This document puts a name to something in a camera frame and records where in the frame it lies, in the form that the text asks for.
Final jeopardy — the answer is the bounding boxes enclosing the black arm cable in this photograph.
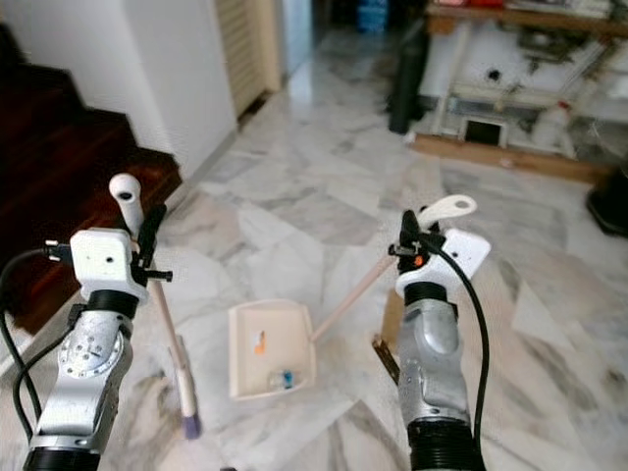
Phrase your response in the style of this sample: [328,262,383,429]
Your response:
[0,242,79,438]
[414,231,494,447]

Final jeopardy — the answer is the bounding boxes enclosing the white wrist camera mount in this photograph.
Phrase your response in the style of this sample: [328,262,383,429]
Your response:
[77,228,148,305]
[397,229,492,300]

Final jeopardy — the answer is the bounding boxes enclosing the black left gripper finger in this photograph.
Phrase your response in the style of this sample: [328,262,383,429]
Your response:
[140,202,168,266]

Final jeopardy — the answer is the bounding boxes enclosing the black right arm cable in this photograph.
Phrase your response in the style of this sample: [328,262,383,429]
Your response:
[414,231,494,447]

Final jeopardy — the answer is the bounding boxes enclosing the white frame stand wooden base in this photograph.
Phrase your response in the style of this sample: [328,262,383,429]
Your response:
[412,0,628,185]

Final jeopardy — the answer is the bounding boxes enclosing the small clear plastic bottle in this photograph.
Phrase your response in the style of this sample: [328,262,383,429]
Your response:
[267,369,297,392]

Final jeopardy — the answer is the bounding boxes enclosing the beige dustpan with wooden handle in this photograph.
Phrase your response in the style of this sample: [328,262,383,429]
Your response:
[228,194,477,401]

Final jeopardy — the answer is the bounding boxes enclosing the tall black object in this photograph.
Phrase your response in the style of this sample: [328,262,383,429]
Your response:
[388,25,433,136]

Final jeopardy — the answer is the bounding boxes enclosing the blue crates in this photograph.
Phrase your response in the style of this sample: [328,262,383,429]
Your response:
[356,0,389,35]

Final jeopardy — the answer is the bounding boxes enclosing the brown cardboard piece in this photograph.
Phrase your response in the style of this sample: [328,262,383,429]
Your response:
[381,288,408,349]

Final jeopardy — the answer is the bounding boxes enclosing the dark wooden staircase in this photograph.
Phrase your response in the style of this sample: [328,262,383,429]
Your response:
[0,25,183,335]

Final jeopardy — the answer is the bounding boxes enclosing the beige louvered door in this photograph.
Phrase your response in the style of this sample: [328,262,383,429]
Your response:
[216,0,284,121]

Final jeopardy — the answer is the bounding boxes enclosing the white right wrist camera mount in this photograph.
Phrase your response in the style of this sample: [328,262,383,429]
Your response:
[397,229,492,300]

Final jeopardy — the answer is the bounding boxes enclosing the broom with wooden handle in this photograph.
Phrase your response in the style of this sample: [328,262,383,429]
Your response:
[109,174,204,440]

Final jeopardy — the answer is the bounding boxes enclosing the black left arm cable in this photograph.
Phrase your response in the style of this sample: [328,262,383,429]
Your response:
[0,242,79,438]

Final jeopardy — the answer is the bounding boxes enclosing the black bin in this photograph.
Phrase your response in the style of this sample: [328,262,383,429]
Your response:
[586,186,628,238]

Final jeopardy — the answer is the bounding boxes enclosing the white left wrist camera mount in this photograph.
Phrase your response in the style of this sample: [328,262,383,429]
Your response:
[77,228,148,305]

